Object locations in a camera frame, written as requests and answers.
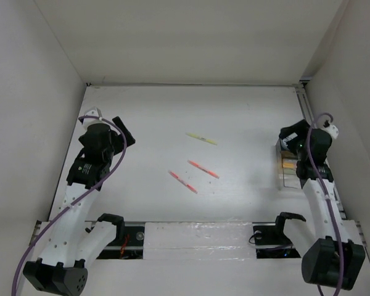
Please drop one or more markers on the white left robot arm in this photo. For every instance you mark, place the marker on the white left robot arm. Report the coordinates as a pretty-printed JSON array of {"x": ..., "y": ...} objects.
[{"x": 57, "y": 261}]

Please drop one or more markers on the yellow thin pen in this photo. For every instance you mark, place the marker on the yellow thin pen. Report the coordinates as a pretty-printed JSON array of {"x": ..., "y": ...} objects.
[{"x": 195, "y": 136}]

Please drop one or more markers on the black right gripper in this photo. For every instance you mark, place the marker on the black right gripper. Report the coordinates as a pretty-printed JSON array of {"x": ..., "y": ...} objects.
[{"x": 300, "y": 128}]

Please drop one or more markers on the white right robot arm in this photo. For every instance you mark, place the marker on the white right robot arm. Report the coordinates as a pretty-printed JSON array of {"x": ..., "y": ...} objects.
[{"x": 330, "y": 257}]

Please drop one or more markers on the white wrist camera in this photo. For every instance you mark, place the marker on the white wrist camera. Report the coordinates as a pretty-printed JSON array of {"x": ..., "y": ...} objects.
[
  {"x": 331, "y": 129},
  {"x": 90, "y": 117}
]

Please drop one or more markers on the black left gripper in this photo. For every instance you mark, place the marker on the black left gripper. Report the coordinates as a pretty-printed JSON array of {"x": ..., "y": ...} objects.
[{"x": 119, "y": 141}]

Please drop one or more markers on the red thin pen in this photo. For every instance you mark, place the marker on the red thin pen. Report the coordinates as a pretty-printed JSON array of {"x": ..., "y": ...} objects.
[{"x": 179, "y": 179}]

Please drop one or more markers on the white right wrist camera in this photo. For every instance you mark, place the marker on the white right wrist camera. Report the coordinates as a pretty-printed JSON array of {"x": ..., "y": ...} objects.
[{"x": 331, "y": 129}]

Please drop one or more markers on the orange thin pen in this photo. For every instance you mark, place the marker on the orange thin pen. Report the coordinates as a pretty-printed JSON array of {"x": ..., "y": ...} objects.
[{"x": 202, "y": 168}]

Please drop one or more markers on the aluminium front rail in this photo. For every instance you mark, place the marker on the aluminium front rail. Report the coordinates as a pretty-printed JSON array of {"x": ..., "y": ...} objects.
[{"x": 195, "y": 241}]

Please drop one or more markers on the clear plastic container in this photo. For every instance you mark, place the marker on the clear plastic container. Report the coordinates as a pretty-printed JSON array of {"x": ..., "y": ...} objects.
[{"x": 285, "y": 181}]

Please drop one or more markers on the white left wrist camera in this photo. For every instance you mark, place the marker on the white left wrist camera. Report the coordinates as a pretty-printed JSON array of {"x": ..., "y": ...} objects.
[{"x": 90, "y": 117}]

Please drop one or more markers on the aluminium side rail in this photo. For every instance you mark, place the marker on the aluminium side rail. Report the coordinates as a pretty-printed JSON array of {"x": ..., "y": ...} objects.
[{"x": 309, "y": 117}]

